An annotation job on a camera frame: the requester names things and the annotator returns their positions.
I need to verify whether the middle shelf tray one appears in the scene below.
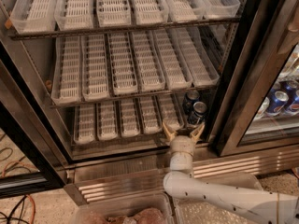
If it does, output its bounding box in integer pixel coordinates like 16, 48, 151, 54
51, 36, 81, 105

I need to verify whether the steel fridge base grille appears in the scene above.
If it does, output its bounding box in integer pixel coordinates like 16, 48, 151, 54
64, 144, 299, 205

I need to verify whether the top shelf tray one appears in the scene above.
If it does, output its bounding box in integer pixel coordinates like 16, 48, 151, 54
10, 0, 57, 34

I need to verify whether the bottom shelf tray five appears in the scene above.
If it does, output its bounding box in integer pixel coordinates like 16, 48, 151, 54
157, 94, 183, 131

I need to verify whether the bottom shelf tray two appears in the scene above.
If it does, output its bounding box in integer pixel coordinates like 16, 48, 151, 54
96, 102, 118, 140

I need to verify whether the bottom shelf tray one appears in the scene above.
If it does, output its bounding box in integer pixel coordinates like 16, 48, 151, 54
74, 105, 95, 145

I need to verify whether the silver can behind glass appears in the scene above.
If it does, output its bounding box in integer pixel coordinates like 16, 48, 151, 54
254, 97, 270, 119

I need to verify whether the open fridge glass door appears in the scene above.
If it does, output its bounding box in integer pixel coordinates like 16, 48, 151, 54
0, 47, 66, 199

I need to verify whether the right clear plastic bin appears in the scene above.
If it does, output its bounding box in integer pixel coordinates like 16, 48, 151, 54
173, 173, 263, 224

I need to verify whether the shelf tray one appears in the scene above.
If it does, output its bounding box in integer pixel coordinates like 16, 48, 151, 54
74, 105, 95, 145
10, 0, 57, 34
51, 36, 81, 105

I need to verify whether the top shelf tray two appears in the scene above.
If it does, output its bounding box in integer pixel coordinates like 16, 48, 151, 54
54, 0, 93, 31

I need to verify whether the shelf tray three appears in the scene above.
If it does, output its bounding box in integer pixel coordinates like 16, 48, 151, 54
96, 0, 131, 27
120, 99, 140, 137
107, 33, 137, 95

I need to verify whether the orange cable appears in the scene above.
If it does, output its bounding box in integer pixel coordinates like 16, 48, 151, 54
0, 161, 37, 224

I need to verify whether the black cable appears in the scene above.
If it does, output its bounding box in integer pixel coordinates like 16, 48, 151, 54
0, 195, 29, 224

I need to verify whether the middle shelf tray four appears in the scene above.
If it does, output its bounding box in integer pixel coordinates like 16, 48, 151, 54
131, 31, 165, 92

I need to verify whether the top shelf tray three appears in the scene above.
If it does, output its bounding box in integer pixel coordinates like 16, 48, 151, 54
96, 0, 131, 27

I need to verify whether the bottom shelf tray four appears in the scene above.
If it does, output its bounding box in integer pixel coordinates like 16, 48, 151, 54
139, 97, 162, 134

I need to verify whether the pepsi can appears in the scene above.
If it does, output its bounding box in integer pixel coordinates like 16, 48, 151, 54
281, 80, 299, 92
266, 91, 289, 116
284, 90, 299, 115
188, 102, 207, 125
182, 91, 200, 114

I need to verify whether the shelf tray five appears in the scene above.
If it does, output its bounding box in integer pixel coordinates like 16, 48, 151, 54
157, 94, 183, 131
152, 30, 192, 90
165, 0, 206, 22

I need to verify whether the shelf tray two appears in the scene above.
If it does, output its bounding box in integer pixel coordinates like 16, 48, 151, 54
96, 102, 118, 140
54, 0, 93, 31
81, 35, 109, 101

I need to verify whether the middle shelf tray three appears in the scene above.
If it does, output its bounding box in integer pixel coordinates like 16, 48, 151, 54
107, 33, 137, 95

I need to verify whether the left clear plastic bin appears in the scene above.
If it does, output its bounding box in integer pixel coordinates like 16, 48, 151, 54
69, 192, 174, 224

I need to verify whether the middle shelf tray five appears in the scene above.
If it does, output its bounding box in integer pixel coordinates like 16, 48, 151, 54
152, 30, 192, 90

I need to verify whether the top shelf tray six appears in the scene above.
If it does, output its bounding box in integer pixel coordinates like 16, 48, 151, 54
203, 0, 240, 19

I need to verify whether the middle shelf tray two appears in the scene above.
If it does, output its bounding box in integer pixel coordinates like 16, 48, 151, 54
81, 35, 109, 101

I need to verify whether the clear plastic bin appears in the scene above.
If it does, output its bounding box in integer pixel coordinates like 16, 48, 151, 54
173, 173, 263, 224
69, 192, 174, 224

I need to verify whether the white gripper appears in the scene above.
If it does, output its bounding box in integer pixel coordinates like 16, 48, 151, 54
163, 122, 205, 156

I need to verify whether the bottom shelf tray three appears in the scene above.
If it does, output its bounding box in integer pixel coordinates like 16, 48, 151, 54
120, 99, 140, 137

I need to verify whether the top shelf tray five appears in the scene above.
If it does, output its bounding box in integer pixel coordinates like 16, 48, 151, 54
165, 0, 206, 22

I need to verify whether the shelf tray four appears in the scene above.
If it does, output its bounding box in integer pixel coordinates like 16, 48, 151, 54
131, 31, 165, 92
131, 0, 169, 25
139, 97, 162, 134

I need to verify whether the top shelf tray four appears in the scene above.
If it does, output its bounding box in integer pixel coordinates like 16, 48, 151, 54
131, 0, 169, 25

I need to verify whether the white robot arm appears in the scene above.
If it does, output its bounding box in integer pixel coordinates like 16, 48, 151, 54
163, 122, 299, 224

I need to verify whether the middle shelf tray six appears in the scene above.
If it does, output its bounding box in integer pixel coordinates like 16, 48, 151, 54
175, 27, 219, 87

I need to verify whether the right fridge glass door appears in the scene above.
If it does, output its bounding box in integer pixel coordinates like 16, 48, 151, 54
207, 0, 298, 157

